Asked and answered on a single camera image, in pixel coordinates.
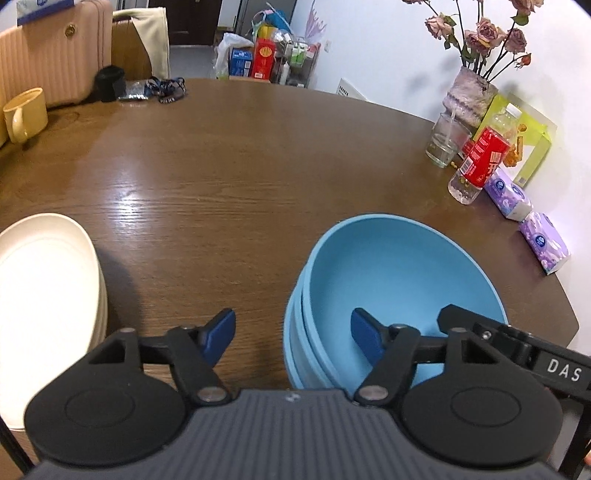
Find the white wall vent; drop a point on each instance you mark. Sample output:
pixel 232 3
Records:
pixel 351 88

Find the mottled pink vase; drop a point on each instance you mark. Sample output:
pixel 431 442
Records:
pixel 471 97

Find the blue box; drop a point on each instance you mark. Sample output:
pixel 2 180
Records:
pixel 241 62

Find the blue bowl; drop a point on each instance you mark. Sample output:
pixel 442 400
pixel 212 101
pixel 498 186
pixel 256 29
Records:
pixel 392 272
pixel 288 332
pixel 298 318

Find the green snack box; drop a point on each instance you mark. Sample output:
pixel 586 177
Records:
pixel 535 147

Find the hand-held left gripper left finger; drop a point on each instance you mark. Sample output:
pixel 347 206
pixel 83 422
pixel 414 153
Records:
pixel 219 334

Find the red label water bottle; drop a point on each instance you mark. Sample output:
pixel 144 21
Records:
pixel 485 157

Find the red box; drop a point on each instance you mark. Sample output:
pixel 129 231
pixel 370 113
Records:
pixel 263 60

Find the dried pink roses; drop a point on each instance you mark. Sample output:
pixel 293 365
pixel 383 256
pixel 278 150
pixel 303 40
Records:
pixel 489 32

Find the dark brown door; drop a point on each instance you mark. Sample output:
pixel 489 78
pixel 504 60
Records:
pixel 194 23

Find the purple tissue pack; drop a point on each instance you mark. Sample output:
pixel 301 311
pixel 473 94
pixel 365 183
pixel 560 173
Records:
pixel 508 194
pixel 545 240

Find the black cylinder container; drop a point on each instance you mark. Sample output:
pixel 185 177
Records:
pixel 111 85

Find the blue bag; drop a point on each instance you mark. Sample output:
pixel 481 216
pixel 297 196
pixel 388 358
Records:
pixel 277 21

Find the cream plate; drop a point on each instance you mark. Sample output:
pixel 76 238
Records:
pixel 105 309
pixel 41 295
pixel 101 295

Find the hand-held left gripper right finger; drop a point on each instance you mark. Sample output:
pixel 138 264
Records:
pixel 367 334

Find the yellow mug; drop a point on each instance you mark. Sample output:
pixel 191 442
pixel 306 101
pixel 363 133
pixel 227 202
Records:
pixel 27 115

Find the pink ribbed suitcase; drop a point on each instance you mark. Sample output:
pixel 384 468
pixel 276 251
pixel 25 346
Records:
pixel 55 55

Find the clear drinking glass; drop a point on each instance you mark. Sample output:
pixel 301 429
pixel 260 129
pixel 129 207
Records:
pixel 445 143

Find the cream cloth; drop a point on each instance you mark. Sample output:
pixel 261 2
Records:
pixel 154 41

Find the wooden chair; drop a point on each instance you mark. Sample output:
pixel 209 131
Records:
pixel 129 50

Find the white plastic bag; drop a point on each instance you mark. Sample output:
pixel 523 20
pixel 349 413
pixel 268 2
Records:
pixel 224 55

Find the white blue tissue pack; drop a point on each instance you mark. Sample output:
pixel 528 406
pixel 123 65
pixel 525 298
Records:
pixel 46 7

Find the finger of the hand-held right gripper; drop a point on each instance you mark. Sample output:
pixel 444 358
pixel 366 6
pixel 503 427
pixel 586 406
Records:
pixel 461 316

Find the dark small packet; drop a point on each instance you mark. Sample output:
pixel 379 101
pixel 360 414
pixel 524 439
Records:
pixel 134 91

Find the feather wall decoration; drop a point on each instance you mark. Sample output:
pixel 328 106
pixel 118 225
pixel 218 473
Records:
pixel 316 23

